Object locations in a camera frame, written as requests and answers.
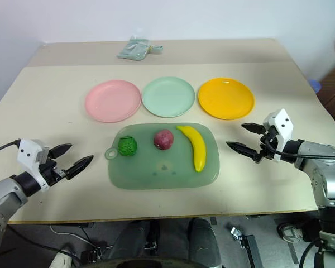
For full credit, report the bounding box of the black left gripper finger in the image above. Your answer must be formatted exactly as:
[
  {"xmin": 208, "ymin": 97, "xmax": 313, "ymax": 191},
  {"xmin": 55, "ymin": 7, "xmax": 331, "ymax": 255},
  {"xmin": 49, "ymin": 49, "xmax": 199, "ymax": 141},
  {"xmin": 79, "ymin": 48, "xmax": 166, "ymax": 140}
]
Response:
[
  {"xmin": 49, "ymin": 143, "xmax": 73, "ymax": 160},
  {"xmin": 65, "ymin": 155, "xmax": 94, "ymax": 180}
]

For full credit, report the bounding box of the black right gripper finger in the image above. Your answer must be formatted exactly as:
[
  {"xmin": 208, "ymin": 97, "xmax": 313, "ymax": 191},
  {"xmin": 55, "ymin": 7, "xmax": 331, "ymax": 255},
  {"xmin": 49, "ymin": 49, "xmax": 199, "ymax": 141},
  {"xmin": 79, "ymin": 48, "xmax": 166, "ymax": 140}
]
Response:
[
  {"xmin": 226, "ymin": 141, "xmax": 259, "ymax": 161},
  {"xmin": 241, "ymin": 122, "xmax": 266, "ymax": 136}
]

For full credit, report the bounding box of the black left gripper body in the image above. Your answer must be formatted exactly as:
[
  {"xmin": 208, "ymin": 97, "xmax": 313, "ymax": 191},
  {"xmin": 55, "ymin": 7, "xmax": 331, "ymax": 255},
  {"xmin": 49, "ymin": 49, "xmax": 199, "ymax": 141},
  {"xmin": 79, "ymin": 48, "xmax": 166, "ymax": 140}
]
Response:
[{"xmin": 38, "ymin": 157, "xmax": 68, "ymax": 186}]

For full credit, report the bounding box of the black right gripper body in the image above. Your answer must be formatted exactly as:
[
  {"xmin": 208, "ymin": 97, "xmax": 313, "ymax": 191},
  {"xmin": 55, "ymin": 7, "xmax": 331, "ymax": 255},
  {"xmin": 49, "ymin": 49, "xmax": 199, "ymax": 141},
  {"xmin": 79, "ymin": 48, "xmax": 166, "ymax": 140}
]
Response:
[{"xmin": 252, "ymin": 126, "xmax": 280, "ymax": 165}]

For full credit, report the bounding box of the yellow plate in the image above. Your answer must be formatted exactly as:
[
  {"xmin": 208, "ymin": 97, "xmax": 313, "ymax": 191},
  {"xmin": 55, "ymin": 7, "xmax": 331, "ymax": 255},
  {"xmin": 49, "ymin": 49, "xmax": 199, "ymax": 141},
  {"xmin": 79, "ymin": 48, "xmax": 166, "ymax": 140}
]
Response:
[{"xmin": 198, "ymin": 77, "xmax": 255, "ymax": 121}]

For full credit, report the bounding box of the green toy vegetable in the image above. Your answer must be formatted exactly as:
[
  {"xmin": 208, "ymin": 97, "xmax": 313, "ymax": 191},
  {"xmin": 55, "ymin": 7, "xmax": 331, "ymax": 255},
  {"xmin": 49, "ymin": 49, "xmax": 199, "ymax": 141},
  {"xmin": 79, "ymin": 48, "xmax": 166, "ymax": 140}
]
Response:
[{"xmin": 117, "ymin": 135, "xmax": 138, "ymax": 158}]

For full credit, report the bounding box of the pink plate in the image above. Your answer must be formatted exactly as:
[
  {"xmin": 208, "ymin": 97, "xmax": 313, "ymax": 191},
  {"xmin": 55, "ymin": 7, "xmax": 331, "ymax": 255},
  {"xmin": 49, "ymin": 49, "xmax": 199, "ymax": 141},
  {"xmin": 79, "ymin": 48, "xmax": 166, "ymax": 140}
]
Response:
[{"xmin": 84, "ymin": 79, "xmax": 142, "ymax": 123}]

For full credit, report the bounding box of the purple red round fruit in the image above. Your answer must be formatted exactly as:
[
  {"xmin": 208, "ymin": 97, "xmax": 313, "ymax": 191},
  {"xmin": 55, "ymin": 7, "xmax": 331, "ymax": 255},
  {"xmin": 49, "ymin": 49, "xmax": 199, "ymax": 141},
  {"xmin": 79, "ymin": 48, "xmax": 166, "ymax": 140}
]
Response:
[{"xmin": 153, "ymin": 128, "xmax": 175, "ymax": 151}]

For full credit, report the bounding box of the mint green plate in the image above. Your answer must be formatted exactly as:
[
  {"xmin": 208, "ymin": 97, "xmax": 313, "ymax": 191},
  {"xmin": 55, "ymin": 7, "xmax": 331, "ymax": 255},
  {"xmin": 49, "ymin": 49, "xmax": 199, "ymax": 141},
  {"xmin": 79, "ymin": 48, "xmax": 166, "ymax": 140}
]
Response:
[{"xmin": 141, "ymin": 76, "xmax": 196, "ymax": 118}]

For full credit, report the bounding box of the yellow banana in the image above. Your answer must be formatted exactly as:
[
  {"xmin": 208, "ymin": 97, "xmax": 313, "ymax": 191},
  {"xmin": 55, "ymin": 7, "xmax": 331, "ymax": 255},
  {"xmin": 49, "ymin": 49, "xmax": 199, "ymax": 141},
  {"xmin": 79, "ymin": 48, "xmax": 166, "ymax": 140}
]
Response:
[{"xmin": 176, "ymin": 125, "xmax": 207, "ymax": 173}]

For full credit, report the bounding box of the translucent green cutting board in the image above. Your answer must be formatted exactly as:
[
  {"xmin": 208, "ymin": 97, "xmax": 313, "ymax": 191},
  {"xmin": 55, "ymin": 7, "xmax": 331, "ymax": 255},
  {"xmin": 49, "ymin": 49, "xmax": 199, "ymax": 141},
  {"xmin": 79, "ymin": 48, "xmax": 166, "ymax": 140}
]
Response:
[{"xmin": 104, "ymin": 122, "xmax": 221, "ymax": 190}]

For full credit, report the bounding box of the blue round lid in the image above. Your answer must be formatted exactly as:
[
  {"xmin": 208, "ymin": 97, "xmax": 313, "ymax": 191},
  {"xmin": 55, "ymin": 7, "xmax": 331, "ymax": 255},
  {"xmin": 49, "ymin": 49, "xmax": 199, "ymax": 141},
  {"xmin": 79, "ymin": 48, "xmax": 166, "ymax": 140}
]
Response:
[{"xmin": 309, "ymin": 79, "xmax": 323, "ymax": 93}]

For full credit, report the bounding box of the white shoe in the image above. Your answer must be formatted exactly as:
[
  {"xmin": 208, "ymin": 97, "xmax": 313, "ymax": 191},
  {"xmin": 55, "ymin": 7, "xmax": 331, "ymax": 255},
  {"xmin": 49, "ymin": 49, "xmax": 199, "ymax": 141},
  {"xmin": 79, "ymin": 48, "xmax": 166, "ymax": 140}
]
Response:
[{"xmin": 49, "ymin": 247, "xmax": 73, "ymax": 268}]

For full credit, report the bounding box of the grey sneaker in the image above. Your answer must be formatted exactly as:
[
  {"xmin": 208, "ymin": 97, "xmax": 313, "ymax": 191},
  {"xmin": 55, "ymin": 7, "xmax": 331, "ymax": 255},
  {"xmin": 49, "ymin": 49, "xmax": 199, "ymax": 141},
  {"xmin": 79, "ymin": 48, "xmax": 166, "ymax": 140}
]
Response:
[{"xmin": 277, "ymin": 220, "xmax": 320, "ymax": 243}]

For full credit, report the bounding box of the brown wooden cabinet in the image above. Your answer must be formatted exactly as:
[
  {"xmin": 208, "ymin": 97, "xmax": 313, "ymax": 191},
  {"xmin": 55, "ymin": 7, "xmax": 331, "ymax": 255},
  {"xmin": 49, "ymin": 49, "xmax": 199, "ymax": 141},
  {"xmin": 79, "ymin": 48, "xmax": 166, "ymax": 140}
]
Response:
[{"xmin": 318, "ymin": 60, "xmax": 335, "ymax": 122}]

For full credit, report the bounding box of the dark rounded left leg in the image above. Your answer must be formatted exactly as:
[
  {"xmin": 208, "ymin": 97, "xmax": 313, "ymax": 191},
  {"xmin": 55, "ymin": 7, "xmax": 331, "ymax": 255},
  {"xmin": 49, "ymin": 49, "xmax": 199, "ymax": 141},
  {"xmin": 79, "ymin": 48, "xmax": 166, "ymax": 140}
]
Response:
[{"xmin": 107, "ymin": 220, "xmax": 154, "ymax": 263}]

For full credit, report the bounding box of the dark rounded leg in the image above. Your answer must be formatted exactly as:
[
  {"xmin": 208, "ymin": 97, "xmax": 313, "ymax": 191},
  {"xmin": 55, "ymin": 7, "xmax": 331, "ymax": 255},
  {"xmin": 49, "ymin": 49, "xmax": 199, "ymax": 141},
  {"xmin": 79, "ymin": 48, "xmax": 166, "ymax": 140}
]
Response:
[
  {"xmin": 107, "ymin": 220, "xmax": 154, "ymax": 263},
  {"xmin": 188, "ymin": 217, "xmax": 221, "ymax": 268}
]

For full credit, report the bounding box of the black metal stand bar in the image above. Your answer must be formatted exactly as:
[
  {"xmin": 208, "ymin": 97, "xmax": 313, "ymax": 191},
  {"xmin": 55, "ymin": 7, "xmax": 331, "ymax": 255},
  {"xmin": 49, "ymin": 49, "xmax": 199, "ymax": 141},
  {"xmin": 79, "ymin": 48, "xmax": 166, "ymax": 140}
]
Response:
[{"xmin": 230, "ymin": 226, "xmax": 265, "ymax": 268}]

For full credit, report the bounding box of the dark rounded right leg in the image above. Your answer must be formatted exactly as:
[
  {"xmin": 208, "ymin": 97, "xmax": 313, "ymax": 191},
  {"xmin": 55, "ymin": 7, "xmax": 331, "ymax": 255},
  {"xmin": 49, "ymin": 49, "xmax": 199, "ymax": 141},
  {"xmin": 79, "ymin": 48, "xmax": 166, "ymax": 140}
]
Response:
[{"xmin": 188, "ymin": 217, "xmax": 221, "ymax": 268}]

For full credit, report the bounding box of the teal packaged cloth bundle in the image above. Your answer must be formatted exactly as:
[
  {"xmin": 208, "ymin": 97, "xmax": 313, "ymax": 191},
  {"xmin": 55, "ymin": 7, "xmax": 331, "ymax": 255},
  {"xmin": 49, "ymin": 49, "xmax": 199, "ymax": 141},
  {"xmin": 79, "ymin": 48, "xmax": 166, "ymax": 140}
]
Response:
[{"xmin": 116, "ymin": 36, "xmax": 164, "ymax": 61}]

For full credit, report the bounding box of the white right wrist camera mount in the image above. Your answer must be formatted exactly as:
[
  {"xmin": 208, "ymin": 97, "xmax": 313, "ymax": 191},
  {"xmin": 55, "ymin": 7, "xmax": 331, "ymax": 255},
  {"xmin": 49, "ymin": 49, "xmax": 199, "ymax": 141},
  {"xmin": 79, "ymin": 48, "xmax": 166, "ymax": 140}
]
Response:
[{"xmin": 262, "ymin": 108, "xmax": 293, "ymax": 163}]

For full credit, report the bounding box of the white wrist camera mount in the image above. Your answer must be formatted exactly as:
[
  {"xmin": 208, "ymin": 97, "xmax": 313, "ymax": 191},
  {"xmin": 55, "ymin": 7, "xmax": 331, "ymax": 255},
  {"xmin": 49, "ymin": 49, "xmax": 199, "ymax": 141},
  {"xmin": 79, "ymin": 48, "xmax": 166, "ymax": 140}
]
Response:
[
  {"xmin": 262, "ymin": 108, "xmax": 293, "ymax": 163},
  {"xmin": 17, "ymin": 138, "xmax": 50, "ymax": 193}
]

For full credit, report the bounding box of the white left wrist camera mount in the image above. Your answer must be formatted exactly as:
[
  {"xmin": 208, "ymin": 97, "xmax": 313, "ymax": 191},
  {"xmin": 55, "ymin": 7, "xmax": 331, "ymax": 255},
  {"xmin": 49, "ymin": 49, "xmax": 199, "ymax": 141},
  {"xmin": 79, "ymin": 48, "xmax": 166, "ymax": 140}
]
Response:
[{"xmin": 17, "ymin": 138, "xmax": 50, "ymax": 193}]

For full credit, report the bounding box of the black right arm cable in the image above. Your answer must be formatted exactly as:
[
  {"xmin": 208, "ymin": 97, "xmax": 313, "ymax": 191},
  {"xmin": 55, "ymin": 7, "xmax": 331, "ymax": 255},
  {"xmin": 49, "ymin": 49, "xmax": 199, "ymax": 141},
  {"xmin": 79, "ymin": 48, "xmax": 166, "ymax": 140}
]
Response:
[{"xmin": 264, "ymin": 136, "xmax": 335, "ymax": 161}]

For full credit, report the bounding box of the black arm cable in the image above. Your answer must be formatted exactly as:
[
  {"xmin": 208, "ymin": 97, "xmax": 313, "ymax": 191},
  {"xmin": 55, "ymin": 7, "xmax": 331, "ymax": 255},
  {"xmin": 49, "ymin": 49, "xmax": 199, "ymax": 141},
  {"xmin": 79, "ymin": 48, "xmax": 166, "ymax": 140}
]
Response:
[
  {"xmin": 264, "ymin": 136, "xmax": 335, "ymax": 161},
  {"xmin": 0, "ymin": 140, "xmax": 20, "ymax": 159}
]

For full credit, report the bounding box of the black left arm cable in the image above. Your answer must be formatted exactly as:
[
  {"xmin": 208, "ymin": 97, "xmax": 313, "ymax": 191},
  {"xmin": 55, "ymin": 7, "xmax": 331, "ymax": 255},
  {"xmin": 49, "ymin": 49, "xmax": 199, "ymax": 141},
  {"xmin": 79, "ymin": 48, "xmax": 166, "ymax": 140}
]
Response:
[{"xmin": 0, "ymin": 140, "xmax": 20, "ymax": 159}]

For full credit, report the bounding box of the white floor cable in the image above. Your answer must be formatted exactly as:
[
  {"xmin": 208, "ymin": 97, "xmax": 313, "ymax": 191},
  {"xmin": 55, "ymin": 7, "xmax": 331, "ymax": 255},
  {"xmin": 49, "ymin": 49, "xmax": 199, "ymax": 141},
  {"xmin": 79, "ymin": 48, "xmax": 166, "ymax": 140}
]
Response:
[{"xmin": 49, "ymin": 224, "xmax": 86, "ymax": 237}]

